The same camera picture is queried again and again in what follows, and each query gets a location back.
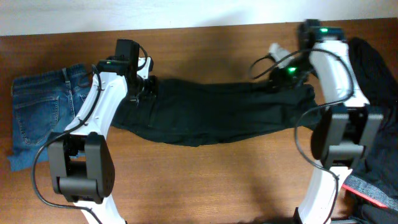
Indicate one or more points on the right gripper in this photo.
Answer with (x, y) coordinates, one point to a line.
(282, 83)

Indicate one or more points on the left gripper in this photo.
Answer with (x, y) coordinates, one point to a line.
(144, 88)

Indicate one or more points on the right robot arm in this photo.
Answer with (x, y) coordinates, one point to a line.
(348, 126)

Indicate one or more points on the black trousers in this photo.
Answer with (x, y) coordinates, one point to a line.
(192, 114)

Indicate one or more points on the grey red-trimmed garment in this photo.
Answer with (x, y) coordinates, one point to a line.
(366, 191)

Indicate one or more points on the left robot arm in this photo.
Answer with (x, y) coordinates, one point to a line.
(81, 167)

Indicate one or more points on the blue denim jeans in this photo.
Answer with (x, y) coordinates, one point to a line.
(42, 104)

